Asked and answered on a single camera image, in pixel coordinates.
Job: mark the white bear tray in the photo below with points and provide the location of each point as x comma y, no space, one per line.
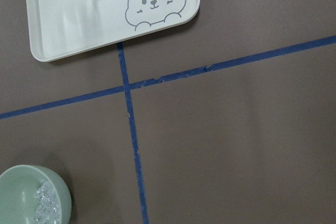
63,28

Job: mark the green bowl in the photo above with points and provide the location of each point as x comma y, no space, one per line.
18,185

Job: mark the ice cubes in green bowl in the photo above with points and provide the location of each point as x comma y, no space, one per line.
48,207

